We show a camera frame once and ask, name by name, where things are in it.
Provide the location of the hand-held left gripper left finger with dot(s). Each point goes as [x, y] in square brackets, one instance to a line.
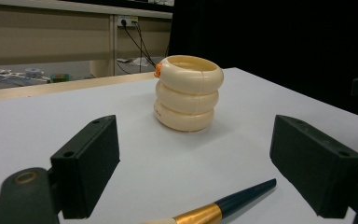
[87, 168]

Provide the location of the white paper scrap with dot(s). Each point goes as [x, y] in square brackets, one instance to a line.
[140, 61]

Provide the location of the cream ringed pen holder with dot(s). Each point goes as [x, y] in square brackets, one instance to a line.
[186, 93]

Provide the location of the wall power socket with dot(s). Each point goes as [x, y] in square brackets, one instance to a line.
[127, 20]

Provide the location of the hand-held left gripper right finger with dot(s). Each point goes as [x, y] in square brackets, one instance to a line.
[315, 161]

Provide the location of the dark blue and gold pen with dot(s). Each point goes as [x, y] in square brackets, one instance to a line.
[227, 207]

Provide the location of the green and orange small object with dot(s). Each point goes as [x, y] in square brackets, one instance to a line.
[59, 77]

